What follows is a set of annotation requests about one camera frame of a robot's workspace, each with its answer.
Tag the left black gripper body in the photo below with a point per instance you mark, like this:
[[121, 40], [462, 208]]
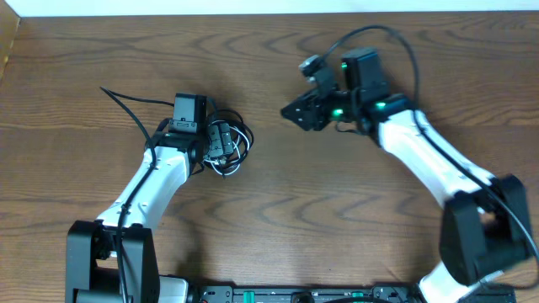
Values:
[[217, 146]]

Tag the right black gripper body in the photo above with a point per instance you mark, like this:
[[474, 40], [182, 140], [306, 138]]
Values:
[[336, 106]]

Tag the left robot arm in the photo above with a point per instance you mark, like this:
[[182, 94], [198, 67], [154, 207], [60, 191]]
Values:
[[113, 258]]

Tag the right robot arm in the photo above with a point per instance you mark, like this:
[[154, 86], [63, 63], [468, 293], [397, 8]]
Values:
[[485, 227]]

